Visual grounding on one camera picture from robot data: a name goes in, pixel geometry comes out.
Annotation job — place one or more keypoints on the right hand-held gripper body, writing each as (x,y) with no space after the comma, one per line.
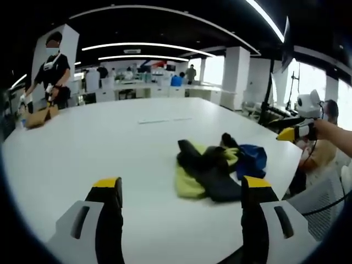
(308,105)

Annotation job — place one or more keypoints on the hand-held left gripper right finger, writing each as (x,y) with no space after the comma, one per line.
(272,233)

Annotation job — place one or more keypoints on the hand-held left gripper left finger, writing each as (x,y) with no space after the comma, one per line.
(82,236)

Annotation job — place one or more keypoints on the yellow black blue garment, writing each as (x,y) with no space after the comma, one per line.
(209,170)

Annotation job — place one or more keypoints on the black tripod stand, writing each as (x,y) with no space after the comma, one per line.
(265,110)

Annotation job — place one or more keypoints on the white mesh chair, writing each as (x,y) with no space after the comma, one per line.
(321,200)

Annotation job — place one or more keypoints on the ceiling light strip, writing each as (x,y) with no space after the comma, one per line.
(143,57)
(143,46)
(268,20)

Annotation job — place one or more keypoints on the blue container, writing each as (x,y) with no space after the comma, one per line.
(177,81)

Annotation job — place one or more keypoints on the white counter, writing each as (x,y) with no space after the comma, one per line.
(154,92)

